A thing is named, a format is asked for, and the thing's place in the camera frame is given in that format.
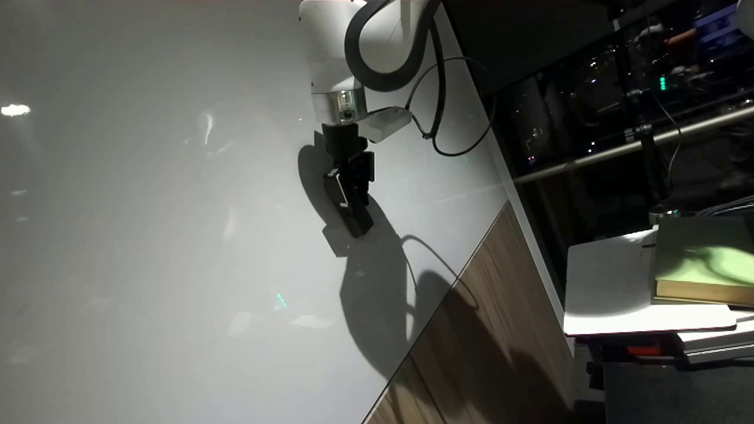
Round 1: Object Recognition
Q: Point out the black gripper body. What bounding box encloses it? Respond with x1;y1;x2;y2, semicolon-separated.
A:
317;123;379;179

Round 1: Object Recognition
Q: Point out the black whiteboard eraser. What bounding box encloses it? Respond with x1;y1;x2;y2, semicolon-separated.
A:
337;197;377;241

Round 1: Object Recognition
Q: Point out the large glossy whiteboard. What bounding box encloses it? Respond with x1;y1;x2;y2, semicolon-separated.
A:
0;0;510;424

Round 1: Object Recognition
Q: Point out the black equipment rack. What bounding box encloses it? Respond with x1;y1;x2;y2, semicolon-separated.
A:
441;0;754;248

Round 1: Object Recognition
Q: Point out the silver metal rod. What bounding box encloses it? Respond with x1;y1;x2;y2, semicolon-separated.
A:
512;103;754;188

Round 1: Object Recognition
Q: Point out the small red object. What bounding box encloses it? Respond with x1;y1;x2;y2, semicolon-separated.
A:
623;341;678;362

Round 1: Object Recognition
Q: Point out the green hardcover book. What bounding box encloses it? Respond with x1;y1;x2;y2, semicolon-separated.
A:
651;215;754;312

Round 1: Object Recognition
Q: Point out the gray paper stack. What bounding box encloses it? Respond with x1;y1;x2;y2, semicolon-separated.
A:
677;308;754;367

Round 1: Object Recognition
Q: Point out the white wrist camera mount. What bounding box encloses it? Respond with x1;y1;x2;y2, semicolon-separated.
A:
360;107;415;147

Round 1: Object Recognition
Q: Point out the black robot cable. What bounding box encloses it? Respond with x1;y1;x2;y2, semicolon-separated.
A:
404;45;495;160

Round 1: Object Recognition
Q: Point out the brown wooden wall panel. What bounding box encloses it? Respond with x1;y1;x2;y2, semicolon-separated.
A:
364;204;582;424

